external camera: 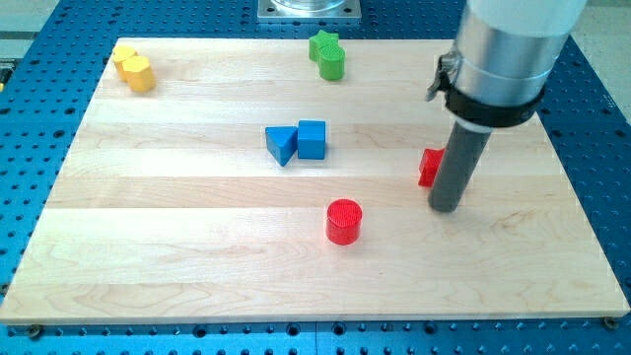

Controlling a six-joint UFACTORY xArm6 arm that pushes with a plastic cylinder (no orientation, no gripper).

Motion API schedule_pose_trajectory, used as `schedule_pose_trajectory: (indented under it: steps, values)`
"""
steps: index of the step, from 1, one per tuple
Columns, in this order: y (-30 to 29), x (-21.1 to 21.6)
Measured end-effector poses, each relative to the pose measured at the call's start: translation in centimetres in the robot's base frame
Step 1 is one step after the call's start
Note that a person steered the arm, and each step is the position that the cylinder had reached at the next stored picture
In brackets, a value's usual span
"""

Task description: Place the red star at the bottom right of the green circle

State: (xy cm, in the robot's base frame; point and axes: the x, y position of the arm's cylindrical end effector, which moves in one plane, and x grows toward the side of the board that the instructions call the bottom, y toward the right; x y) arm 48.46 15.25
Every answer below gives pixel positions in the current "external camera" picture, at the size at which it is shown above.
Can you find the red star block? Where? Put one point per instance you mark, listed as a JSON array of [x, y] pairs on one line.
[[429, 165]]

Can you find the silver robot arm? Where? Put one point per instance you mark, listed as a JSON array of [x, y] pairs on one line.
[[507, 48]]

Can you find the green star block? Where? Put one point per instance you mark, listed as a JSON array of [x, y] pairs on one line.
[[320, 40]]

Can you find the blue cube block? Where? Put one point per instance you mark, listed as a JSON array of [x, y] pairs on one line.
[[311, 139]]

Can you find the red cylinder block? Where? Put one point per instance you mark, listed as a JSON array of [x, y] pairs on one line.
[[343, 221]]

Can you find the blue triangle block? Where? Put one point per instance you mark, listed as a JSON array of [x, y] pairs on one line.
[[281, 142]]

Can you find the wooden board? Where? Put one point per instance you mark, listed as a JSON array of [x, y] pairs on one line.
[[169, 207]]

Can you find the green cylinder block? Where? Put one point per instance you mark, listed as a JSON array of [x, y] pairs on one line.
[[331, 62]]

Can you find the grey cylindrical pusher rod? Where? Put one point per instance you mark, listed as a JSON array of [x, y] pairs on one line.
[[464, 149]]

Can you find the black clamp band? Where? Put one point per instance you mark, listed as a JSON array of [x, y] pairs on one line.
[[471, 110]]

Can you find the yellow hexagon block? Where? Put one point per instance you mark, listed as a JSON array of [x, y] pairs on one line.
[[139, 74]]

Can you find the yellow cylinder block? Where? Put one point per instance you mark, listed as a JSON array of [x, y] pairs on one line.
[[120, 54]]

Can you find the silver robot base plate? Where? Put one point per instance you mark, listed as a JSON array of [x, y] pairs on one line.
[[278, 11]]

